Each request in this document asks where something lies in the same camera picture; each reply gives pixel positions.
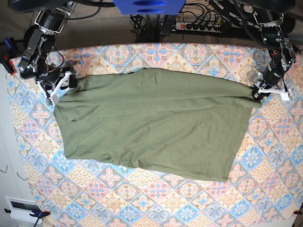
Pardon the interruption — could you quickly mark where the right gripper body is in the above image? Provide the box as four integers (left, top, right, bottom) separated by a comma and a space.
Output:
36, 62, 77, 99

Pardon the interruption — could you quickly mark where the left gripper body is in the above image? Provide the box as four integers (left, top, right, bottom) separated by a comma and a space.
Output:
251, 73, 288, 98

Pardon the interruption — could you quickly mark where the olive green t-shirt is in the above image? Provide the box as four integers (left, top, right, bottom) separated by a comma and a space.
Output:
53, 68, 262, 182

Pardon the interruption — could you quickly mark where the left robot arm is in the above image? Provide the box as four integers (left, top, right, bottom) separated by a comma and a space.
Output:
233, 0, 296, 101

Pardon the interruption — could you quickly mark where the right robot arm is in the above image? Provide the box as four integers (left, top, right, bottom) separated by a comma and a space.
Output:
8, 0, 77, 105

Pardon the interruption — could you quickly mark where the black round stool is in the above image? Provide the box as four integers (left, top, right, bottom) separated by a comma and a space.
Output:
23, 26, 55, 53

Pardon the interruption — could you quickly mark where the blue red clamp upper left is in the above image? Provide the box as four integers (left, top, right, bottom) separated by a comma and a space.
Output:
0, 37, 17, 75

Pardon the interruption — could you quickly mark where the blue red clamp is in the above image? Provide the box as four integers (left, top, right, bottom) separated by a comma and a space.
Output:
0, 37, 17, 75
4, 209, 50, 226

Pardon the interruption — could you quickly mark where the patterned tablecloth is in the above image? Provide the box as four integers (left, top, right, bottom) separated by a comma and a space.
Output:
5, 54, 303, 227

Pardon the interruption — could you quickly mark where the white power strip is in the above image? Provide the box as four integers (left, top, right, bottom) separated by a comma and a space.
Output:
175, 22, 220, 33

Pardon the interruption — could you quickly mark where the red clamp lower right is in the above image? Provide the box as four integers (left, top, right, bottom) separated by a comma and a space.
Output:
293, 210, 303, 215

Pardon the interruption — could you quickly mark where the white floor outlet box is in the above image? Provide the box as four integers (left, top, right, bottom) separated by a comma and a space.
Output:
5, 196, 40, 224

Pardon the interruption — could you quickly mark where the blue red clamp lower left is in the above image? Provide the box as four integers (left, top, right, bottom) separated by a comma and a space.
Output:
4, 209, 50, 226

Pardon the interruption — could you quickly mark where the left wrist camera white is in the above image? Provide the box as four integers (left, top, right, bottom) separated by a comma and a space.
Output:
280, 90, 292, 102

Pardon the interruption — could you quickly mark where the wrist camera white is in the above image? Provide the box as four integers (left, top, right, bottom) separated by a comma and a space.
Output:
46, 94, 59, 106
280, 90, 292, 102

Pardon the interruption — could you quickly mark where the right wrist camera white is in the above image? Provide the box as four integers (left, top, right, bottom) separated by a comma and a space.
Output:
46, 94, 59, 106

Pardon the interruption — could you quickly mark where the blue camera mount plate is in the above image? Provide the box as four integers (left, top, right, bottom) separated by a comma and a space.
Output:
113, 0, 186, 15

